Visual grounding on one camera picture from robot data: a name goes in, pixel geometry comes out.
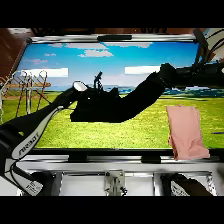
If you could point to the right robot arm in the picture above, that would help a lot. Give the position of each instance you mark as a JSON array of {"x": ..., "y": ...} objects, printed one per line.
[{"x": 200, "y": 75}]

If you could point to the silver frame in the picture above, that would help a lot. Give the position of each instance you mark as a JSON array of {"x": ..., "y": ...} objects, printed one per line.
[{"x": 100, "y": 165}]

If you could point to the pink garment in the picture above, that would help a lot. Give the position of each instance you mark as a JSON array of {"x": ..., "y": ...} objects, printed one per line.
[{"x": 186, "y": 133}]

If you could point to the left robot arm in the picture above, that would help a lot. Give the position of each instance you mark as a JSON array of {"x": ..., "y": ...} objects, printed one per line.
[{"x": 33, "y": 128}]

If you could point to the black garment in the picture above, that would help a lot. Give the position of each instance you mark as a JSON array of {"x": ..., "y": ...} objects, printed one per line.
[{"x": 133, "y": 103}]

